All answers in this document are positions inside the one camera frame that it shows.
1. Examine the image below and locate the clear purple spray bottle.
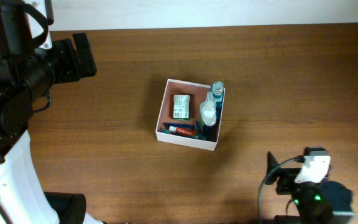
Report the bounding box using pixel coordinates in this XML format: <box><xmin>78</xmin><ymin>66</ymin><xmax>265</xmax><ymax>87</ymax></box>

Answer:
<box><xmin>198</xmin><ymin>91</ymin><xmax>217</xmax><ymax>141</ymax></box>

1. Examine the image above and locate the teal mouthwash bottle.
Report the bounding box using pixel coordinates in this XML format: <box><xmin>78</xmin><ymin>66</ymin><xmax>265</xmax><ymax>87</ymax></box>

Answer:
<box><xmin>211</xmin><ymin>82</ymin><xmax>224</xmax><ymax>119</ymax></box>

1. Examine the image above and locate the blue disposable razor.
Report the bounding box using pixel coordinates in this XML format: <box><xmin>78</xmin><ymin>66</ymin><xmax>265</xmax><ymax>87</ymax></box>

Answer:
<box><xmin>163</xmin><ymin>122</ymin><xmax>198</xmax><ymax>132</ymax></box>

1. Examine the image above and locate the green white soap box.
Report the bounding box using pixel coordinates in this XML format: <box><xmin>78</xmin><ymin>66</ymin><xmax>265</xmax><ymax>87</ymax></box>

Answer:
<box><xmin>173</xmin><ymin>95</ymin><xmax>190</xmax><ymax>120</ymax></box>

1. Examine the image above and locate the white toothpaste tube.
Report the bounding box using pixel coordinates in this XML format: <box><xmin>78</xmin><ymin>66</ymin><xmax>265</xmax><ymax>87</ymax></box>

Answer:
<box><xmin>168</xmin><ymin>126</ymin><xmax>208</xmax><ymax>141</ymax></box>

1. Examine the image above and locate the blue white toothbrush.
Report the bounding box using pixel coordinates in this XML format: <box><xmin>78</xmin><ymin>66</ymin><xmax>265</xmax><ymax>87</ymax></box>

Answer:
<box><xmin>160</xmin><ymin>129</ymin><xmax>175</xmax><ymax>135</ymax></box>

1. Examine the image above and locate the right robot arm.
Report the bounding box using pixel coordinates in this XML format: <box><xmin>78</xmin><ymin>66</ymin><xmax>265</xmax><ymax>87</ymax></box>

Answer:
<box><xmin>258</xmin><ymin>147</ymin><xmax>354</xmax><ymax>224</ymax></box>

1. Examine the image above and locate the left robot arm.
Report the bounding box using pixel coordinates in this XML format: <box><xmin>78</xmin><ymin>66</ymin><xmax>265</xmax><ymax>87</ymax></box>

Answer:
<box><xmin>0</xmin><ymin>1</ymin><xmax>97</xmax><ymax>223</ymax></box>

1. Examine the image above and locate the white open cardboard box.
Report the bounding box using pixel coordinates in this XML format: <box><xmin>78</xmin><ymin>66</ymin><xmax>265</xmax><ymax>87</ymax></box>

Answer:
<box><xmin>155</xmin><ymin>78</ymin><xmax>226</xmax><ymax>152</ymax></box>

